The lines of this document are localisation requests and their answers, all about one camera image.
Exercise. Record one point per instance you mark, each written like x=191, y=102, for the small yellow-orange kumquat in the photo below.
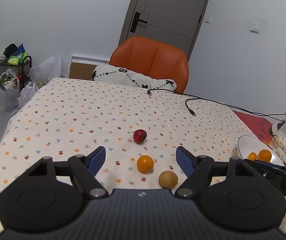
x=252, y=156

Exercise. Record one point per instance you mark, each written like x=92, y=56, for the red plum fruit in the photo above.
x=139, y=136

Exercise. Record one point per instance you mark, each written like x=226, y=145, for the small white wall plate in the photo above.
x=207, y=19

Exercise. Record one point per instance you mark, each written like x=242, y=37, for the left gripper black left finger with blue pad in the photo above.
x=83, y=170

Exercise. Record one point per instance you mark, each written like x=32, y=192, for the white light switch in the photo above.
x=255, y=27

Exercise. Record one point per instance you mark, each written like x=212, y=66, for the floral white tablecloth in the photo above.
x=69, y=117

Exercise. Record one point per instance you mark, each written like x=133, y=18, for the red paper mat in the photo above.
x=260, y=126

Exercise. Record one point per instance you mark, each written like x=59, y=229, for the brown cardboard framed board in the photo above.
x=82, y=67

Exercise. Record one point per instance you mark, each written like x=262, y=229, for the orange leather chair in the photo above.
x=154, y=59

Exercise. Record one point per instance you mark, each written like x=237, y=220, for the white black-patterned cushion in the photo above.
x=122, y=76

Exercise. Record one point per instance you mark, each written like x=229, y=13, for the black metal shelf rack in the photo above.
x=21, y=71

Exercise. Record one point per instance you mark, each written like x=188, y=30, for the white plastic shopping bag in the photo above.
x=9, y=94

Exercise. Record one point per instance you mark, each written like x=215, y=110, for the small round orange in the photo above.
x=145, y=164

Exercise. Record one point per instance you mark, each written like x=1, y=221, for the brown longan fruit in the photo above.
x=168, y=179

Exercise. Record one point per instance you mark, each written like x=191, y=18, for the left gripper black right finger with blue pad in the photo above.
x=198, y=171

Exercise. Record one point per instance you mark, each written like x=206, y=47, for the clear plastic bag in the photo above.
x=49, y=69

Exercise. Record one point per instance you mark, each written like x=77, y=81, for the bag of white snacks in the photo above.
x=278, y=144

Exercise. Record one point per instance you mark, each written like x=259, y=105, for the grey door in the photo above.
x=174, y=22

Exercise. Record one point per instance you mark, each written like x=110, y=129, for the white plate blue rim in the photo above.
x=248, y=144

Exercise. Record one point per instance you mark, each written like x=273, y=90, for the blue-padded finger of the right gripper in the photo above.
x=266, y=163

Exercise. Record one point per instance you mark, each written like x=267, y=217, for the black door handle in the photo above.
x=136, y=20

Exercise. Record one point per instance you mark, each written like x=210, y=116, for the orange tangerine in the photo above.
x=264, y=155

